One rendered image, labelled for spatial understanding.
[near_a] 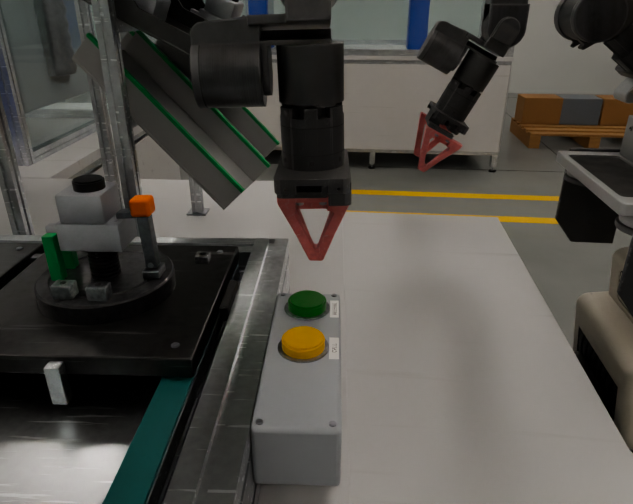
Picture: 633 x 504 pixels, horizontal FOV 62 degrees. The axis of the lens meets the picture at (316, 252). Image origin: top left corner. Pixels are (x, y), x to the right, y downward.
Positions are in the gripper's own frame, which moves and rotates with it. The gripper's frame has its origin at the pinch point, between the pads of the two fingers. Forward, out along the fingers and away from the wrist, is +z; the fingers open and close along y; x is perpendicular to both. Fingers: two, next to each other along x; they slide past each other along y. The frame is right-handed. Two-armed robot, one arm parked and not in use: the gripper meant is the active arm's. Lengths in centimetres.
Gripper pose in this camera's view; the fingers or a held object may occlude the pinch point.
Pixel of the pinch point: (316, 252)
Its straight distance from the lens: 52.6
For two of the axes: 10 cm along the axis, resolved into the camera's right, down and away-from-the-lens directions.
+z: 0.3, 9.1, 4.2
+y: -0.3, 4.2, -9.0
